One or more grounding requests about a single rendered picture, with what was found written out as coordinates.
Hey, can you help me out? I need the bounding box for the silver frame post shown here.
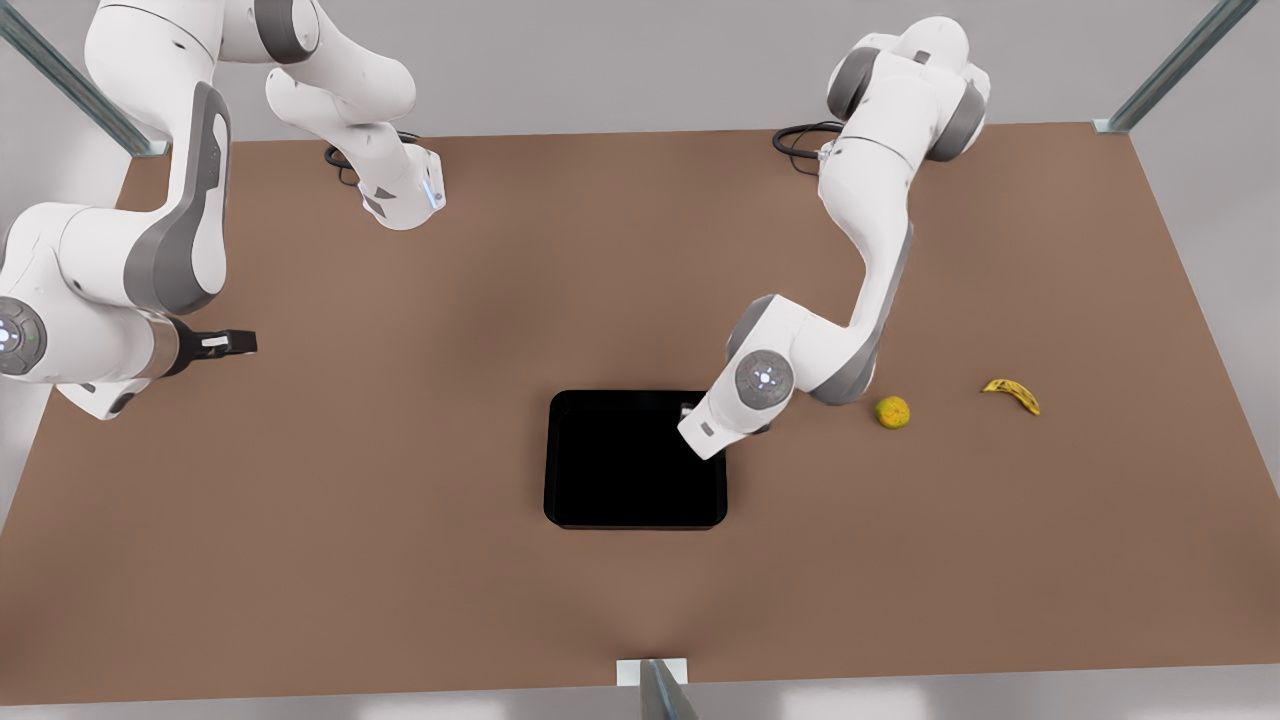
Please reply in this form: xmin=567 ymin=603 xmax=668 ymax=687
xmin=616 ymin=657 xmax=702 ymax=720
xmin=1093 ymin=0 xmax=1262 ymax=135
xmin=0 ymin=0 xmax=169 ymax=158

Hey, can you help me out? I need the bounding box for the yellow banana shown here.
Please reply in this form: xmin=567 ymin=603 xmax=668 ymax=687
xmin=980 ymin=378 xmax=1042 ymax=417

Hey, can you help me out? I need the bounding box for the black storage box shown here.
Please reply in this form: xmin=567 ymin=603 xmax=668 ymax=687
xmin=543 ymin=389 xmax=729 ymax=531

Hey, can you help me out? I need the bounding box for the black cable loop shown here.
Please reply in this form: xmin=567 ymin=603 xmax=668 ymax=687
xmin=771 ymin=121 xmax=847 ymax=177
xmin=323 ymin=130 xmax=422 ymax=188

